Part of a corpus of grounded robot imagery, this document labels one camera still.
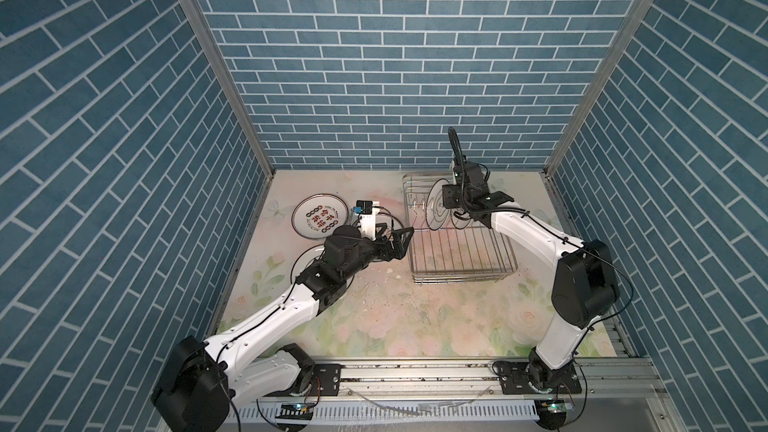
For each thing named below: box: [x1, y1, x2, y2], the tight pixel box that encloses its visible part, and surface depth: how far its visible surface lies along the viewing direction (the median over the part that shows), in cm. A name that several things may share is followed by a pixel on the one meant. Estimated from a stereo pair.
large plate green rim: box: [291, 193, 349, 240], surface depth 107 cm
